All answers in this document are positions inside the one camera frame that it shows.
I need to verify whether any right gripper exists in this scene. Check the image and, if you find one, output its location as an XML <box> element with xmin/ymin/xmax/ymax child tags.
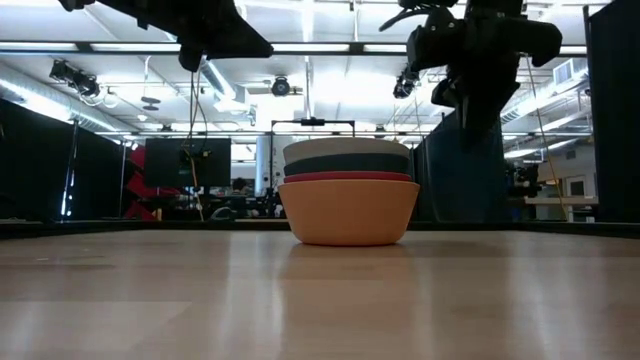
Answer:
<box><xmin>407</xmin><ymin>7</ymin><xmax>564</xmax><ymax>149</ymax></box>

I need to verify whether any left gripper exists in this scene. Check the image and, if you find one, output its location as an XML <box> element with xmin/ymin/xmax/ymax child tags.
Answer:
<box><xmin>97</xmin><ymin>0</ymin><xmax>274</xmax><ymax>73</ymax></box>

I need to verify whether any white bowl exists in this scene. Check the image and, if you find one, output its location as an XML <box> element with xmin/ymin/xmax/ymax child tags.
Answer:
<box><xmin>282</xmin><ymin>136</ymin><xmax>411</xmax><ymax>166</ymax></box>

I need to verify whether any teal bowl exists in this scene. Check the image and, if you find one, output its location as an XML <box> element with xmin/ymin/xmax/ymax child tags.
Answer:
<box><xmin>283</xmin><ymin>152</ymin><xmax>412</xmax><ymax>177</ymax></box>

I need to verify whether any crimson red bowl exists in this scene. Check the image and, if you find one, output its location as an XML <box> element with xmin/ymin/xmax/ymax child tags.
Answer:
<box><xmin>283</xmin><ymin>170</ymin><xmax>414</xmax><ymax>184</ymax></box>

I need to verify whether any black stage light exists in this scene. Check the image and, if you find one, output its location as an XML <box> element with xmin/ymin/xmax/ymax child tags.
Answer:
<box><xmin>392</xmin><ymin>68</ymin><xmax>421</xmax><ymax>100</ymax></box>
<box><xmin>48</xmin><ymin>59</ymin><xmax>101</xmax><ymax>99</ymax></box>
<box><xmin>271</xmin><ymin>75</ymin><xmax>292</xmax><ymax>98</ymax></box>

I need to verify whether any black background equipment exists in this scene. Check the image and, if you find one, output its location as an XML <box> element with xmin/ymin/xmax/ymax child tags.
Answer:
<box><xmin>505</xmin><ymin>160</ymin><xmax>542</xmax><ymax>199</ymax></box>

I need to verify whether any black curtain panel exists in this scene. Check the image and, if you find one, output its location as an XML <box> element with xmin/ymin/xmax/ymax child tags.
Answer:
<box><xmin>412</xmin><ymin>130</ymin><xmax>430</xmax><ymax>224</ymax></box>
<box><xmin>0</xmin><ymin>98</ymin><xmax>127</xmax><ymax>224</ymax></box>
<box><xmin>583</xmin><ymin>3</ymin><xmax>640</xmax><ymax>224</ymax></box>

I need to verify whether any white air vent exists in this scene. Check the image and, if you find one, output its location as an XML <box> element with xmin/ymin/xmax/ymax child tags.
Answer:
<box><xmin>552</xmin><ymin>58</ymin><xmax>589</xmax><ymax>89</ymax></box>

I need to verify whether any white cylindrical column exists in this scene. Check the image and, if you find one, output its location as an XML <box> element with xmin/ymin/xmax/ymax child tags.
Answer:
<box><xmin>254</xmin><ymin>135</ymin><xmax>274</xmax><ymax>197</ymax></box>

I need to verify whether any wooden background desk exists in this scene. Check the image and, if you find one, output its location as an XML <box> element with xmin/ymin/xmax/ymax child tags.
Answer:
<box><xmin>524</xmin><ymin>196</ymin><xmax>599</xmax><ymax>222</ymax></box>

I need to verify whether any black flat monitor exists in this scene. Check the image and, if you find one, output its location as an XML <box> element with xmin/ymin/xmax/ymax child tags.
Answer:
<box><xmin>144</xmin><ymin>138</ymin><xmax>232</xmax><ymax>189</ymax></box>

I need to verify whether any light orange bowl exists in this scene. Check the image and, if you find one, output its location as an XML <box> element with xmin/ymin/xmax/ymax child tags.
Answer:
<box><xmin>277</xmin><ymin>179</ymin><xmax>421</xmax><ymax>247</ymax></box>

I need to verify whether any black hanging cable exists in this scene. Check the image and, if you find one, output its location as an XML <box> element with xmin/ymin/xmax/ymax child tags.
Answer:
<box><xmin>182</xmin><ymin>69</ymin><xmax>209</xmax><ymax>222</ymax></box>

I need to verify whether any yellow hanging cable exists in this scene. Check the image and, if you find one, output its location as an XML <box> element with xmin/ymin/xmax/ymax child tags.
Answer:
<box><xmin>524</xmin><ymin>52</ymin><xmax>570</xmax><ymax>222</ymax></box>

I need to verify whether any black aluminium table frame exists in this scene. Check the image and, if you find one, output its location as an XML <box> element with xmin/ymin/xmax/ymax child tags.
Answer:
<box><xmin>0</xmin><ymin>205</ymin><xmax>640</xmax><ymax>240</ymax></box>

